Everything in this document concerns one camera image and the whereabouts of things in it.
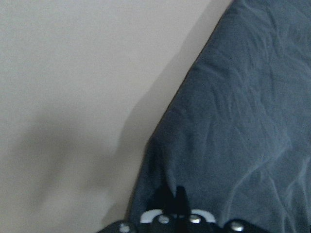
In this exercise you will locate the black t-shirt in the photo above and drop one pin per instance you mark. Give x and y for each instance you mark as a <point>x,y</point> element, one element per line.
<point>237,135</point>

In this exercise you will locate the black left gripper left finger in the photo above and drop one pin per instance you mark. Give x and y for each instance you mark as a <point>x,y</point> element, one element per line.
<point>164,199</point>

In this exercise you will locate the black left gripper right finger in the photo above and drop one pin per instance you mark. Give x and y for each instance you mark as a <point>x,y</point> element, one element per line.
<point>182,207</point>

